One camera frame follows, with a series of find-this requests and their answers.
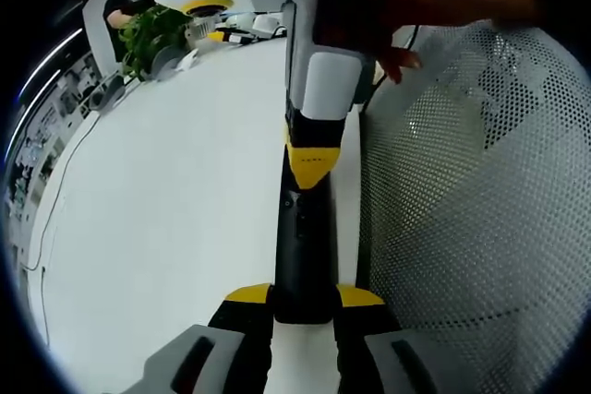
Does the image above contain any black remote control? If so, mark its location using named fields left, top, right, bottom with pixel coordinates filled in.
left=274, top=147, right=344, bottom=325

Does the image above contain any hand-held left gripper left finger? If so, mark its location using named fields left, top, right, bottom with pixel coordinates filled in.
left=124, top=281, right=278, bottom=394

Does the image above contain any long black cable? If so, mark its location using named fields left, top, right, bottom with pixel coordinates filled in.
left=20, top=110, right=102, bottom=347

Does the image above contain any white paper scrap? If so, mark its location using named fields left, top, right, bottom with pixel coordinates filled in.
left=177, top=50, right=200, bottom=72

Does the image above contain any person's right hand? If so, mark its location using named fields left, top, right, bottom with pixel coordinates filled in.
left=350, top=0, right=542, bottom=86

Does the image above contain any potted green plant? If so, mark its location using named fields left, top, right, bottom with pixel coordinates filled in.
left=117, top=4, right=216, bottom=85

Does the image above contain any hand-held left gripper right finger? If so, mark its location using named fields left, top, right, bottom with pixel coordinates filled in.
left=334, top=283, right=468, bottom=394

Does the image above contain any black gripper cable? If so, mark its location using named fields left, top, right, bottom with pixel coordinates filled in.
left=359, top=23, right=422, bottom=114

